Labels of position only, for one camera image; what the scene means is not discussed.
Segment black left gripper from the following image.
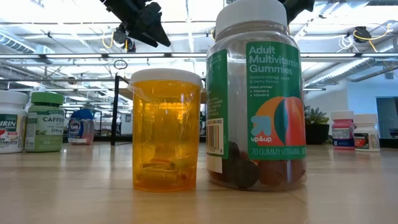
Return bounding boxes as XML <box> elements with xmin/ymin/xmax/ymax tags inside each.
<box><xmin>99</xmin><ymin>0</ymin><xmax>172</xmax><ymax>49</ymax></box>

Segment gummy vitamin bottle white cap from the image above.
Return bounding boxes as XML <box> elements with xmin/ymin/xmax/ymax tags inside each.
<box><xmin>205</xmin><ymin>0</ymin><xmax>308</xmax><ymax>191</ymax></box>

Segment Tums bottle blue cap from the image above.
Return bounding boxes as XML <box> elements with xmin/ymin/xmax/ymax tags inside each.
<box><xmin>67</xmin><ymin>108</ymin><xmax>96</xmax><ymax>146</ymax></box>

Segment pink bottle white cap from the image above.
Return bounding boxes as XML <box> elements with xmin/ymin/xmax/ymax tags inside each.
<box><xmin>330</xmin><ymin>110</ymin><xmax>356</xmax><ymax>151</ymax></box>

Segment small white bottle red label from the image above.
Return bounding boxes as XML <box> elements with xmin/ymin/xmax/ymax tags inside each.
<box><xmin>353</xmin><ymin>113</ymin><xmax>381</xmax><ymax>153</ymax></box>

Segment green caffeine bottle green cap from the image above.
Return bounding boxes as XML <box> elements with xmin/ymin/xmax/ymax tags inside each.
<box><xmin>24</xmin><ymin>91</ymin><xmax>65</xmax><ymax>153</ymax></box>

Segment white aspirin bottle green label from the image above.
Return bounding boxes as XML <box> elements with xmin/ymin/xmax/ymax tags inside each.
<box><xmin>0</xmin><ymin>90</ymin><xmax>29</xmax><ymax>154</ymax></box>

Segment overhead light bar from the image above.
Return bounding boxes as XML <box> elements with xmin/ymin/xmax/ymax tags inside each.
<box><xmin>0</xmin><ymin>52</ymin><xmax>398</xmax><ymax>60</ymax></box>

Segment potted succulent black pot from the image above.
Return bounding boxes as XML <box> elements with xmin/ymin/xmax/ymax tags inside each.
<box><xmin>303</xmin><ymin>105</ymin><xmax>331</xmax><ymax>146</ymax></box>

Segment thin black wire loop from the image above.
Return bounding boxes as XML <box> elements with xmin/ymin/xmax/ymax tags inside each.
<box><xmin>113</xmin><ymin>58</ymin><xmax>129</xmax><ymax>70</ymax></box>

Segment wooden shelf black metal frame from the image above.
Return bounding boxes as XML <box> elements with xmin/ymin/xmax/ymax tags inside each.
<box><xmin>110</xmin><ymin>73</ymin><xmax>208</xmax><ymax>146</ymax></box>

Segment black aluminium table frame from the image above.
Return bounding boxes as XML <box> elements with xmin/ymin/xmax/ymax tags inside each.
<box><xmin>62</xmin><ymin>134</ymin><xmax>398</xmax><ymax>149</ymax></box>

